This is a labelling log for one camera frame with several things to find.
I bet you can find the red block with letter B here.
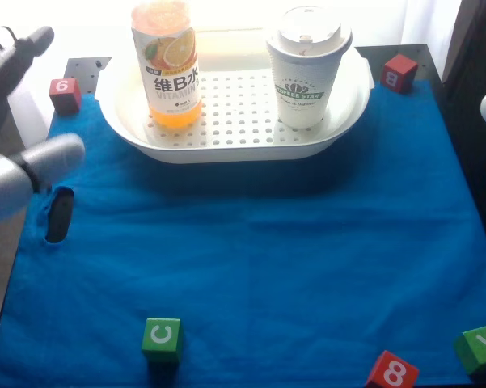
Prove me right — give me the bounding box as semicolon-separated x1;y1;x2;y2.
379;54;420;95

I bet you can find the red block with digit 6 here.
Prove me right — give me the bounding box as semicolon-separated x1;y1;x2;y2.
49;78;83;116

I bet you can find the orange vitamin drink bottle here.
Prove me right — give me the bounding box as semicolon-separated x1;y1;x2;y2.
129;0;204;132

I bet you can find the white plastic well plate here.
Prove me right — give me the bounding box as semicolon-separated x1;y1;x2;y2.
94;27;376;165

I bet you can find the blue table cloth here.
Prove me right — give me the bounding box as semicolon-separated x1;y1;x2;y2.
0;78;486;388

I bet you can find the white paper coffee cup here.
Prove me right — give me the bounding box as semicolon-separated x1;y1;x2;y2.
265;5;353;130

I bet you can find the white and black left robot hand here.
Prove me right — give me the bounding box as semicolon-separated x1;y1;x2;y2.
0;26;87;232

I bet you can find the green block with letter C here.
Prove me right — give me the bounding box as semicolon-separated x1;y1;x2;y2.
140;317;185;365

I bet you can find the red block with digit 8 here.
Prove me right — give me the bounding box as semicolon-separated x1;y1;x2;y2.
365;349;420;388

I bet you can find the green block with letter Y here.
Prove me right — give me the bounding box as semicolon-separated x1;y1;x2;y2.
452;323;486;377

